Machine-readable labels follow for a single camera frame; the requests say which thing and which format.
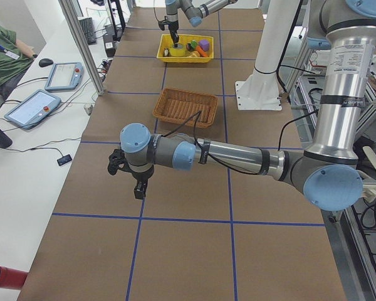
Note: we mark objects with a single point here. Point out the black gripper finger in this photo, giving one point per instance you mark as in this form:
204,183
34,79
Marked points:
175,38

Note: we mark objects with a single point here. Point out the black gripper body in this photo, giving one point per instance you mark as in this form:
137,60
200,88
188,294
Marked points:
173,26
141,175

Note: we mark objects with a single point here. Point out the yellow tape roll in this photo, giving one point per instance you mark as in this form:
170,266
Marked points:
178,50

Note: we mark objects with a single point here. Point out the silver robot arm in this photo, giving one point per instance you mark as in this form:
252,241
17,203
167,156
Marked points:
195,15
325,171

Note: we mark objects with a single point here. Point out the yellow woven basket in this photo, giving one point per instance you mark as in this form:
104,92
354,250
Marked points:
166,42

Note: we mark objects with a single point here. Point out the brown wicker basket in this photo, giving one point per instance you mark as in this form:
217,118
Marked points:
175,106

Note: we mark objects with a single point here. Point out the small black labelled jar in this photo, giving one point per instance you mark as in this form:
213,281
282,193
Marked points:
189,47

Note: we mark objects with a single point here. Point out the toy croissant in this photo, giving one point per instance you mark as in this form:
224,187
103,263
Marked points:
194,54

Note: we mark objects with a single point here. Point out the orange toy carrot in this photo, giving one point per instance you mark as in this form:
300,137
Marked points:
201,52

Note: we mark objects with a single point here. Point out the purple foam cube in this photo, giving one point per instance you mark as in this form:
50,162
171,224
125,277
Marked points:
204,44

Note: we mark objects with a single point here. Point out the small black device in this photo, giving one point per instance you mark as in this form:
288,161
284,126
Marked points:
64,160

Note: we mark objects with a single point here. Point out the black keyboard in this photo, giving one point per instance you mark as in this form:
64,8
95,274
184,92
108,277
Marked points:
88,30

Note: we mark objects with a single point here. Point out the lower teach pendant tablet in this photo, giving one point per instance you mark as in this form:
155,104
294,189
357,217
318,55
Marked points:
34,109

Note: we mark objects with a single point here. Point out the teach pendant tablet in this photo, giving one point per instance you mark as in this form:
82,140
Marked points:
34,109
64,77

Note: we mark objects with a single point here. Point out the upper teach pendant tablet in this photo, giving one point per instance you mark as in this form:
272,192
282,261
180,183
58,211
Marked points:
64,77

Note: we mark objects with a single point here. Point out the black computer mouse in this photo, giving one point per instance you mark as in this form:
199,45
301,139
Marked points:
45,62

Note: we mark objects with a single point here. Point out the person in green shirt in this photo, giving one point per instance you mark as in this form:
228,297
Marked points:
15,59

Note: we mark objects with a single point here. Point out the red cylinder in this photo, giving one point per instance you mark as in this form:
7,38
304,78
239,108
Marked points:
11,278

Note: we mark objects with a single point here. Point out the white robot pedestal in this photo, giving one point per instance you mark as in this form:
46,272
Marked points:
260,90

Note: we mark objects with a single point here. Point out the aluminium frame post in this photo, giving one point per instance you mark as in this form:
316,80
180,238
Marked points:
71,17

